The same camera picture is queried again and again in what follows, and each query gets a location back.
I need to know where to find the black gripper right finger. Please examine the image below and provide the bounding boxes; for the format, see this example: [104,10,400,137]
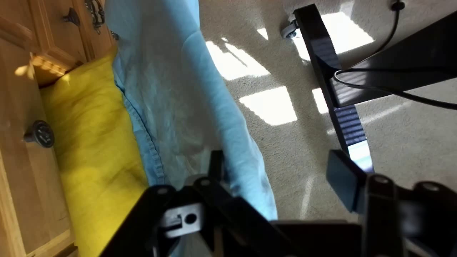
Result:
[326,150,407,257]

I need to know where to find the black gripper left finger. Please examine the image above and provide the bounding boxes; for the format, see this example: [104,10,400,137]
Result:
[193,150,303,257]

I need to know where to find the light blue towel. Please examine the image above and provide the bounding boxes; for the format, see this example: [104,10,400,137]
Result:
[104,0,277,220]

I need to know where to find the black table leg stand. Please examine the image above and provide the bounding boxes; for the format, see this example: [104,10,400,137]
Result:
[280,0,457,173]

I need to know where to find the yellow chair cushion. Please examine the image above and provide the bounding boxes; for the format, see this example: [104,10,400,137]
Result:
[41,56,147,257]

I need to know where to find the wooden roll-top desk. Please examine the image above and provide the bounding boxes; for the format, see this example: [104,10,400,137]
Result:
[0,0,114,257]

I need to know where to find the black floor cable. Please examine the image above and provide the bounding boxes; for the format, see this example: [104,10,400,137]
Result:
[333,0,457,111]

